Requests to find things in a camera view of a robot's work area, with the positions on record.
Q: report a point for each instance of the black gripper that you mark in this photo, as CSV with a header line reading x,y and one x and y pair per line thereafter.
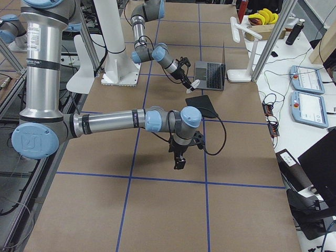
x,y
180,72
179,150

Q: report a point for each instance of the white computer mouse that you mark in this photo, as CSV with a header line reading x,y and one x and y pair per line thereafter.
x,y
194,85

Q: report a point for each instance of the grey laptop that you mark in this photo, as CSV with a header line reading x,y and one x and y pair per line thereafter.
x,y
210,69

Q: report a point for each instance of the dark mouse pad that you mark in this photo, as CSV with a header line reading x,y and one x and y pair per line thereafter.
x,y
204,104

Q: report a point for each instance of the red cylinder bottle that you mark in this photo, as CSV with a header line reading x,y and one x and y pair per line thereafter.
x,y
242,9

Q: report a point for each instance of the yellow bananas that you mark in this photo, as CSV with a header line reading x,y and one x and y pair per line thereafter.
x,y
263,17

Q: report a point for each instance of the far teach pendant tablet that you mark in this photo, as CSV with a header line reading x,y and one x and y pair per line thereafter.
x,y
306,79

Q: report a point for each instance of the teach pendant tablet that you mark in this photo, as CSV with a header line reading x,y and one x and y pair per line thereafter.
x,y
308,108
306,79

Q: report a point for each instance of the black water bottle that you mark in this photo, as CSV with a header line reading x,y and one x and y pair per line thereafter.
x,y
295,32

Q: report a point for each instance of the near teach pendant tablet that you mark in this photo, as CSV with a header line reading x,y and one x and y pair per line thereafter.
x,y
308,108

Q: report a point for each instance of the black monitor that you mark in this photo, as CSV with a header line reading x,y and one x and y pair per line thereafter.
x,y
318,162

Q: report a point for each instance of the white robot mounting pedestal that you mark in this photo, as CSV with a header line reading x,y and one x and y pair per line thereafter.
x,y
119,69

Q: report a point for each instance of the aluminium frame post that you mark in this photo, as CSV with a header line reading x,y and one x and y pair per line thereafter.
x,y
287,8

